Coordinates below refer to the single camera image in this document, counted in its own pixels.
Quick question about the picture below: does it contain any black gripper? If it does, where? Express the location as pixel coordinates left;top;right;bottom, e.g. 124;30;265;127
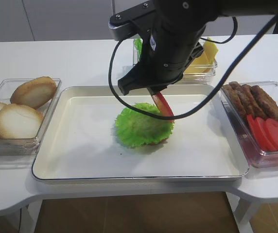
118;0;207;95

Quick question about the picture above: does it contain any red tomato slice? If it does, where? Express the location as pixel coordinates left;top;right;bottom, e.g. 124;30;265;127
150;92;174;117

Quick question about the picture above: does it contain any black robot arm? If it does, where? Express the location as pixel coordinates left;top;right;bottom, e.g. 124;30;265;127
110;0;278;95

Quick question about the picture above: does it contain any lettuce leaf in container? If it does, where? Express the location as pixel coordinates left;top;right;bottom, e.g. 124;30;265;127
134;38;142;60

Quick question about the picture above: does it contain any lettuce leaf on bun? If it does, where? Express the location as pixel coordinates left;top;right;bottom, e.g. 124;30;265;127
115;107;174;148

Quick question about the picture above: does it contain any clear lettuce cheese container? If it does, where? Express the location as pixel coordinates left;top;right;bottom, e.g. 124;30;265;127
133;39;218;84

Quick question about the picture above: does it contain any bottom bun under lettuce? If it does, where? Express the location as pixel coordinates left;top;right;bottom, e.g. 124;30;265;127
147;137;168;146

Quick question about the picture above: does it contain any yellow cheese slice front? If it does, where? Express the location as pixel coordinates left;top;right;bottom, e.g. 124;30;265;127
184;52;215;74

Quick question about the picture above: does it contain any yellow cheese slice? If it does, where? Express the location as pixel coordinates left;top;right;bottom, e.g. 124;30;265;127
203;37;219;63
184;52;215;74

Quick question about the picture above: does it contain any yellow cheese slice back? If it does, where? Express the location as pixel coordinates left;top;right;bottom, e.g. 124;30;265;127
203;37;219;63

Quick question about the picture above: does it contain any brown meat patty far left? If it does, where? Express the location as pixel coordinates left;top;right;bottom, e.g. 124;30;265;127
223;84;247;120

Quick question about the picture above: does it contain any brown meat patty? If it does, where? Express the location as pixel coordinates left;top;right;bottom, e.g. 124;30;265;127
251;85;278;121
223;84;247;120
229;82;253;115
242;84;267;120

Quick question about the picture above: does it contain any white metal tray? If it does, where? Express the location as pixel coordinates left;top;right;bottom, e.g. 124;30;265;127
32;86;250;183

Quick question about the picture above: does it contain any brown meat patty middle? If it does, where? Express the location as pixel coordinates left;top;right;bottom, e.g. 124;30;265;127
242;84;267;120

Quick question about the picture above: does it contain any bun half back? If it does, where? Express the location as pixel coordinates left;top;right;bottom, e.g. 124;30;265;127
10;76;57;109

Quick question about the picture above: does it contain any tomato slice middle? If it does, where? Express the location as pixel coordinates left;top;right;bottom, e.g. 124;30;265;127
254;117;276;151

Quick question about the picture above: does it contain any clear meat tomato container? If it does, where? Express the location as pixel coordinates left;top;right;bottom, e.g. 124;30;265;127
220;82;278;167

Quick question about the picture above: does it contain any tomato slice back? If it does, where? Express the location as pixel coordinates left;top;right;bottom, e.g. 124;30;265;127
246;114;268;151

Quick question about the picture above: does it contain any brown meat patty right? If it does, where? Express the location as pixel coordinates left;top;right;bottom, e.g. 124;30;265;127
251;85;278;121

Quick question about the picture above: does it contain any clear bun container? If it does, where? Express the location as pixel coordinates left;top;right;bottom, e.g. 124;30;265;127
0;78;62;156

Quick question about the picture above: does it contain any bun half front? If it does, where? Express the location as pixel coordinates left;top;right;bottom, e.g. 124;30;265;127
0;104;44;139

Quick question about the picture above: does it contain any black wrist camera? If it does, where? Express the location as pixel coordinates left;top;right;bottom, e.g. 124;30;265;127
108;0;156;41

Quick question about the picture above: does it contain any black cable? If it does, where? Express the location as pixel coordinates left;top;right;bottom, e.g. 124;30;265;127
108;0;278;121

